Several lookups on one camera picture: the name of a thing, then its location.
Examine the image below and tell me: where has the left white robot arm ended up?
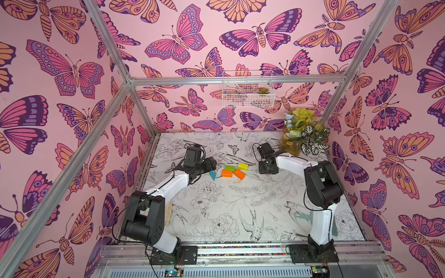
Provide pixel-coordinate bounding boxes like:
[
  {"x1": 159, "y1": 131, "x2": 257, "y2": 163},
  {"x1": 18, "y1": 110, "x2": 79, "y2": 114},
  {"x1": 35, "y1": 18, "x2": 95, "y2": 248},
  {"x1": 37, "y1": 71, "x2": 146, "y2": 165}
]
[{"x1": 121, "y1": 144, "x2": 217, "y2": 255}]

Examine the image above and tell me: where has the yellow wooden block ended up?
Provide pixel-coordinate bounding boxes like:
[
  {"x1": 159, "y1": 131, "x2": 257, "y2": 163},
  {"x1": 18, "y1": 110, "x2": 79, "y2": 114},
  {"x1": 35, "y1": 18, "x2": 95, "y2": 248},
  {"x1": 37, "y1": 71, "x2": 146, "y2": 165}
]
[{"x1": 238, "y1": 163, "x2": 249, "y2": 171}]

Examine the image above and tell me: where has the green wooden block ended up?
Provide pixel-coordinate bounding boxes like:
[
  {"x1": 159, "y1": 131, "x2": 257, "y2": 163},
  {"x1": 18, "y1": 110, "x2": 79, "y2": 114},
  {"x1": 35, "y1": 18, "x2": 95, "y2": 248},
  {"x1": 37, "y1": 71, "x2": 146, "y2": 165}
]
[{"x1": 224, "y1": 165, "x2": 236, "y2": 172}]

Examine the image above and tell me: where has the aluminium frame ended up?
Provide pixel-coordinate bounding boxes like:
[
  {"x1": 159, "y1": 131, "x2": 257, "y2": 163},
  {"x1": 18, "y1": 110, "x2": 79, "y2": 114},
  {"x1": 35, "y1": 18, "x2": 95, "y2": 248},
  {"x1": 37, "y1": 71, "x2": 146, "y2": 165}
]
[{"x1": 1, "y1": 1, "x2": 398, "y2": 278}]

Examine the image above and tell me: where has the white wire basket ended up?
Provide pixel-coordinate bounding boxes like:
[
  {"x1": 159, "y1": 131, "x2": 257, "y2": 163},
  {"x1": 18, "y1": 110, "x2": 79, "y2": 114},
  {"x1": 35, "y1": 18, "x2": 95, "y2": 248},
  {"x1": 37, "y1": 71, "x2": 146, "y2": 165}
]
[{"x1": 220, "y1": 71, "x2": 276, "y2": 110}]

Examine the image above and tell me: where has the orange wooden block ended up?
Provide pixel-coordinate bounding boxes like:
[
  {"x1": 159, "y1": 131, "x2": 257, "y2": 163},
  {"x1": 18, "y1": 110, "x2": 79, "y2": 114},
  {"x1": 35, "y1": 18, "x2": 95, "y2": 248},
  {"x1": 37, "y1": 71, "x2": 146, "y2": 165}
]
[
  {"x1": 221, "y1": 170, "x2": 234, "y2": 178},
  {"x1": 234, "y1": 169, "x2": 246, "y2": 180}
]

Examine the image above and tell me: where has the teal triangle block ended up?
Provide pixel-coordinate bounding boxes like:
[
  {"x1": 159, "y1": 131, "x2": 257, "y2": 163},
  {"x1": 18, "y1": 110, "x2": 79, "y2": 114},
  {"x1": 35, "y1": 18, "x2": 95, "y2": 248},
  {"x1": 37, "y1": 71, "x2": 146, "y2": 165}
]
[{"x1": 209, "y1": 171, "x2": 217, "y2": 181}]

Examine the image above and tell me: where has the amber glass vase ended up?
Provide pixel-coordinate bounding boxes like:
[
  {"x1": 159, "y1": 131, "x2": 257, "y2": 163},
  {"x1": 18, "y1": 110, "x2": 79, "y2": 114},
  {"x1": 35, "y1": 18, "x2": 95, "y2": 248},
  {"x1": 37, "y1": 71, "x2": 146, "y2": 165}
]
[{"x1": 280, "y1": 126, "x2": 302, "y2": 156}]

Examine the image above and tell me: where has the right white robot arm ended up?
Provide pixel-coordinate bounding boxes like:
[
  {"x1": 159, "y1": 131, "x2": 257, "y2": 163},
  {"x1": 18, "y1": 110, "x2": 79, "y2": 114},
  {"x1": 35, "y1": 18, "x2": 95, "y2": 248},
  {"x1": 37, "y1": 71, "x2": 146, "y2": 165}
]
[{"x1": 253, "y1": 143, "x2": 344, "y2": 263}]

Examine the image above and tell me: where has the artificial plant bouquet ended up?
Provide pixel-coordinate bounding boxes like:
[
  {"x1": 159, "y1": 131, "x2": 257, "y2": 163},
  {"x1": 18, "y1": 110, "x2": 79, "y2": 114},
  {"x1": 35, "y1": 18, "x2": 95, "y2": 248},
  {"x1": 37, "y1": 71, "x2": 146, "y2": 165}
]
[{"x1": 284, "y1": 108, "x2": 330, "y2": 156}]

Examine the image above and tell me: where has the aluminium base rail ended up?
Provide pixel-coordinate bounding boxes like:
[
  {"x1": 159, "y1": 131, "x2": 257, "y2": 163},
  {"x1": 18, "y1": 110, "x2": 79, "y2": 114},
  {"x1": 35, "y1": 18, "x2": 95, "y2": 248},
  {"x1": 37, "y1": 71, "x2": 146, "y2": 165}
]
[{"x1": 93, "y1": 241, "x2": 396, "y2": 278}]

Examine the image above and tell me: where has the small potted succulent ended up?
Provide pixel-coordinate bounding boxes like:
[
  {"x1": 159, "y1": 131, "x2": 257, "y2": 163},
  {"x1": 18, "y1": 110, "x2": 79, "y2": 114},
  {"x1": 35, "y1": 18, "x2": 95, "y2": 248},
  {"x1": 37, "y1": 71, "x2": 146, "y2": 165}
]
[{"x1": 257, "y1": 87, "x2": 270, "y2": 95}]

